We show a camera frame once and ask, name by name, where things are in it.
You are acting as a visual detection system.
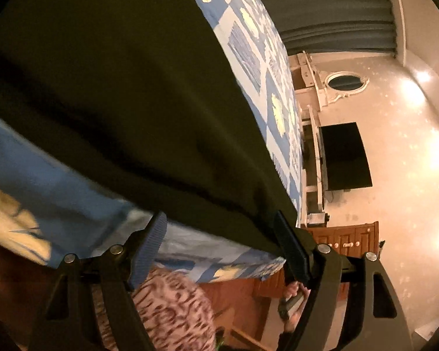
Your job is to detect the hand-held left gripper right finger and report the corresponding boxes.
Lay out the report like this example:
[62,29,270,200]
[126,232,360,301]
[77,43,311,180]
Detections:
[272,210,414,351]

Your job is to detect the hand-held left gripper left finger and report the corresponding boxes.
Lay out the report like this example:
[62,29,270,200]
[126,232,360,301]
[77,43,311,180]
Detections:
[28,211,168,351]

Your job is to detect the dark pants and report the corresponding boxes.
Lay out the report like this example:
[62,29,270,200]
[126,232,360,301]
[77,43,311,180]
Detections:
[0,0,301,260]

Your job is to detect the brown patterned rug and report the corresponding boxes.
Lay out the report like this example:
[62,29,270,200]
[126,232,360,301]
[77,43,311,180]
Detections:
[91,267,220,351]

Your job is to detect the white shelf unit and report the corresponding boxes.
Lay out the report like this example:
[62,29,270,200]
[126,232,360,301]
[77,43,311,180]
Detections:
[289,51,332,227]

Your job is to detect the black flat television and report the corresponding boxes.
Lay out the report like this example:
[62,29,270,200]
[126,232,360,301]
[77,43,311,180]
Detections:
[320,122,373,191]

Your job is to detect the blue patterned bed sheet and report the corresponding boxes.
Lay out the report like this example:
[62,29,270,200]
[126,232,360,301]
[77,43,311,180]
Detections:
[0,0,303,282]

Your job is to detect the oval white-framed mirror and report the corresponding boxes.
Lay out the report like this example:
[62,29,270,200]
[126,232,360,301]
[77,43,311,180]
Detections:
[320,71,370,99]

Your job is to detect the grey curtain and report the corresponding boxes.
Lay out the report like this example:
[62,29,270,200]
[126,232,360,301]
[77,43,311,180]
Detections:
[238,0,397,56]

